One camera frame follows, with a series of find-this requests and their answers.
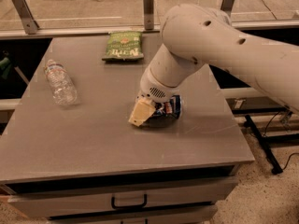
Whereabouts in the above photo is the black floor bar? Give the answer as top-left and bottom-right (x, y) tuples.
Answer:
(244, 115), (283, 175)

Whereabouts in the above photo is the black lower drawer handle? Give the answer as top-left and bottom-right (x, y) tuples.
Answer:
(120, 218), (149, 224)

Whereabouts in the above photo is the black cable on floor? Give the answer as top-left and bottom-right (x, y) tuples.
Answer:
(281, 152), (299, 170)

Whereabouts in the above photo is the grey drawer cabinet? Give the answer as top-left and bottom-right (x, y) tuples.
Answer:
(0, 36), (253, 224)

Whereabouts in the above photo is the middle metal railing bracket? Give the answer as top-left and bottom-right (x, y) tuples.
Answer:
(143, 0), (154, 30)

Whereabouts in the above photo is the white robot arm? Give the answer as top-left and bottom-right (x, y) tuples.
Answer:
(129, 4), (299, 126)

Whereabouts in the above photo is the clear plastic water bottle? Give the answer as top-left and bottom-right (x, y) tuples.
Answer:
(44, 60), (78, 106)

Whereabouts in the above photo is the black upper drawer handle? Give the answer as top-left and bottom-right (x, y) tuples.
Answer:
(110, 194), (148, 210)

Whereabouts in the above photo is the blue pepsi can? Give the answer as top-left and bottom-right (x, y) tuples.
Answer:
(143, 95), (182, 128)

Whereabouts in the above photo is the left metal railing bracket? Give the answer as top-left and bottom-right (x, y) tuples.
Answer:
(11, 0), (39, 35)

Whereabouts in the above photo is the black drawer handle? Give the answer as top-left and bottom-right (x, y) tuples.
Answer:
(120, 218), (149, 224)
(110, 194), (148, 210)

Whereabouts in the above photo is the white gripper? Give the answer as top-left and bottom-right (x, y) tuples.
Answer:
(129, 67), (181, 127)

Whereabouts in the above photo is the green chip bag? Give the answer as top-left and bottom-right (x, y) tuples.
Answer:
(102, 31), (144, 61)

